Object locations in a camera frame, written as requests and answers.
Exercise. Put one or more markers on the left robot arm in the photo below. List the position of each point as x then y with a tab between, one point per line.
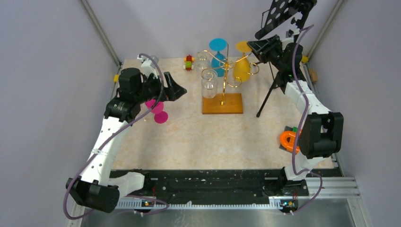
92	186

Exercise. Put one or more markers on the magenta wine glass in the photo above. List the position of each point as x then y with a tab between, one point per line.
160	116

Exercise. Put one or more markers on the clear glass front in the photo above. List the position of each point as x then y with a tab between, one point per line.
209	83

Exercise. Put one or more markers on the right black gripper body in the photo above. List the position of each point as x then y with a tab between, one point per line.
273	55

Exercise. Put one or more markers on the yellow corner clamp right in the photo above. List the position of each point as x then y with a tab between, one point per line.
304	59

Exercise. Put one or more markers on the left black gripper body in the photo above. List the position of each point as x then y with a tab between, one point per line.
153	89

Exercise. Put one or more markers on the blue wine glass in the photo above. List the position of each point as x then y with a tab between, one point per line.
217	45

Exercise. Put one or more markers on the yellow clamp left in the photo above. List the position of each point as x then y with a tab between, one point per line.
115	79

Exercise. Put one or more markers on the gold wire glass rack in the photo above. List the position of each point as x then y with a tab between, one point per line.
224	102

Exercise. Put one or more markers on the black music stand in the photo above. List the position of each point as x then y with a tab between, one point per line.
279	12

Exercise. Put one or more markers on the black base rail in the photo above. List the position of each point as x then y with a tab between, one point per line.
221	187

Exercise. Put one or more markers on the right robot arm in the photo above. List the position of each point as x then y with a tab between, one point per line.
319	133

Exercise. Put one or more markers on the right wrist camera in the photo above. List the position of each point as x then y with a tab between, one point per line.
291	34

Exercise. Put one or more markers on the orange tape dispenser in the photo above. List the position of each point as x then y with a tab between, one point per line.
287	139

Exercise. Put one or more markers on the yellow wine glass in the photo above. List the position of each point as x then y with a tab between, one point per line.
241	71

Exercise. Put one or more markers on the colourful toy car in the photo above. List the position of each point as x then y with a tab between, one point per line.
189	63

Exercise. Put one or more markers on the clear hanging glass back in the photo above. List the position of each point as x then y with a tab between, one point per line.
202	61

